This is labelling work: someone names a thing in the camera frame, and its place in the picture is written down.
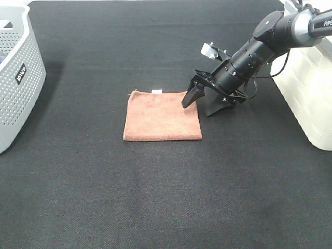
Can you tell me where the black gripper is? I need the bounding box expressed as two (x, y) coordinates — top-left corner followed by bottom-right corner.
(182, 70), (247, 117)

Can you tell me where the brown towel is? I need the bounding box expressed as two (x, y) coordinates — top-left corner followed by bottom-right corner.
(123, 90), (202, 142)

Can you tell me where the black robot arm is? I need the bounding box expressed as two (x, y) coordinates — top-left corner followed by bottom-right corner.
(182, 4), (331, 116)

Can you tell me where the white storage box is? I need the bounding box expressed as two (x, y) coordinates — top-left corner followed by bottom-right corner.
(270, 0), (332, 151)

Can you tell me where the black table mat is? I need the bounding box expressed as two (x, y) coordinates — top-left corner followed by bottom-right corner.
(1, 1), (331, 248)

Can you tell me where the grey perforated laundry basket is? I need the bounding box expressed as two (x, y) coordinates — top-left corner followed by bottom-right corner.
(1, 3), (46, 152)

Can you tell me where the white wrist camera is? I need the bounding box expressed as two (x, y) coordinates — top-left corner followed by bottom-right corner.
(200, 42), (228, 61)

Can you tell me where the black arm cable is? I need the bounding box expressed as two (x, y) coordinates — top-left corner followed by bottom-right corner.
(243, 50), (291, 99)

